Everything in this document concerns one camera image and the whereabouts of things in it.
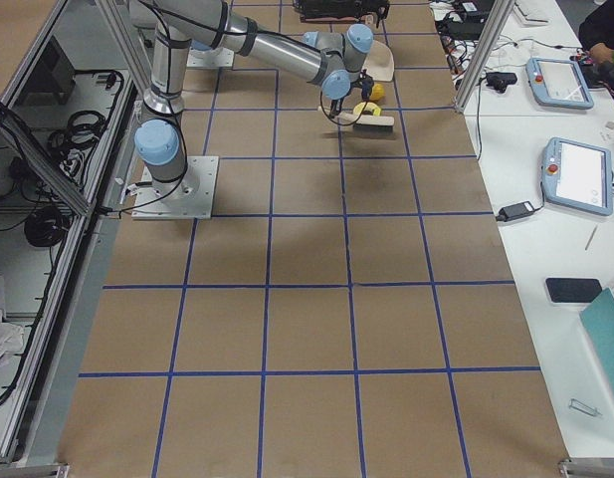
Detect brown potato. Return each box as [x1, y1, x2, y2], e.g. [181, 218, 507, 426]
[369, 83, 385, 103]

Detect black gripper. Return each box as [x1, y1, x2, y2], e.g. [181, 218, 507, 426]
[355, 70, 374, 100]

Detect lower teach pendant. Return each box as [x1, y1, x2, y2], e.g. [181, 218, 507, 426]
[540, 137, 613, 216]

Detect upper teach pendant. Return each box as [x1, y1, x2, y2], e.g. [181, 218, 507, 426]
[525, 57, 594, 110]

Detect pale curved melon slice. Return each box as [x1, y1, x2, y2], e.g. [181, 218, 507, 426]
[353, 102, 382, 117]

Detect cream plastic dustpan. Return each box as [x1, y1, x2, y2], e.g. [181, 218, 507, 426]
[362, 40, 395, 83]

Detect black power adapter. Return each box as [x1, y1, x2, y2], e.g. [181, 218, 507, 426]
[496, 201, 536, 223]

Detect teach pendant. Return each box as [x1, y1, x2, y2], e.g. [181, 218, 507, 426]
[525, 57, 594, 110]
[540, 137, 613, 216]

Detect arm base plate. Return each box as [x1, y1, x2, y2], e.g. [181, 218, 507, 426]
[186, 47, 234, 70]
[130, 155, 219, 220]

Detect black smartphone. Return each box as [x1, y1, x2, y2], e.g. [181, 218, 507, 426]
[545, 278, 603, 304]

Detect cream hand brush black bristles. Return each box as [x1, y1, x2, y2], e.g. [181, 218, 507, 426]
[318, 107, 394, 132]

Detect bin with black liner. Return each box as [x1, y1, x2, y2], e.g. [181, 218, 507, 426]
[293, 0, 390, 24]

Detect aluminium frame post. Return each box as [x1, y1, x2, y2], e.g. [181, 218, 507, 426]
[454, 0, 514, 113]

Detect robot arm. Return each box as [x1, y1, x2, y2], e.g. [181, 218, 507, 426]
[130, 1, 373, 144]

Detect teal folder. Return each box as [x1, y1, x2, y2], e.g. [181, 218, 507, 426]
[580, 289, 614, 395]

